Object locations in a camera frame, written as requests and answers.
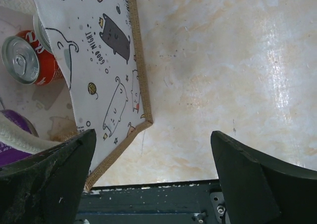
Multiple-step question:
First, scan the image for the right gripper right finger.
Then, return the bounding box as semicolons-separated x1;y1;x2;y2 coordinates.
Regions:
211;131;317;224

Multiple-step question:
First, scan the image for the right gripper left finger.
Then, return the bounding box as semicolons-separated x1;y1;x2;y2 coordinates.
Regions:
0;129;96;224

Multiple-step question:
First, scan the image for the purple Fanta can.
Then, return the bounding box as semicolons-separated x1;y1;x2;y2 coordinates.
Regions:
0;110;38;167
33;14;53;54

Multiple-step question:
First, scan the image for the red Coca-Cola can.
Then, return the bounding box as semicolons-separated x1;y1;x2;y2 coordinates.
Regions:
1;30;63;86

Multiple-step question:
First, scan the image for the burlap canvas tote bag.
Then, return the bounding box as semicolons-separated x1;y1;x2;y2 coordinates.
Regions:
0;0;153;190

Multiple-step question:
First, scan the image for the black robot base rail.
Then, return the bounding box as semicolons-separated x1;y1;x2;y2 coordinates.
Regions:
75;180;230;224

